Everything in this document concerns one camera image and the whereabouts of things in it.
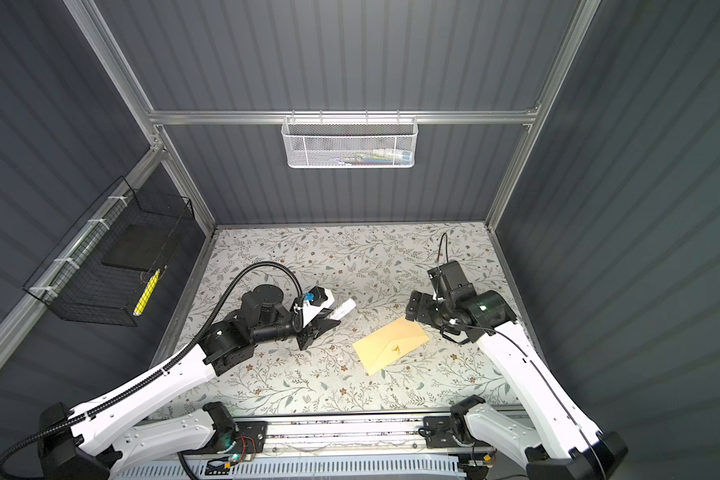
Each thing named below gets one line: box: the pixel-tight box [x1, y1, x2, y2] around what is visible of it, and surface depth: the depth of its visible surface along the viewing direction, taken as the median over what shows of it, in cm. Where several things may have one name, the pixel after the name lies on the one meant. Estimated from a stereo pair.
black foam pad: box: [101, 224, 175, 272], surface depth 77 cm
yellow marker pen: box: [133, 269, 161, 316], surface depth 70 cm
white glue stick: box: [330, 296, 357, 320], surface depth 68 cm
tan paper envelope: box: [352, 316, 430, 376], surface depth 91 cm
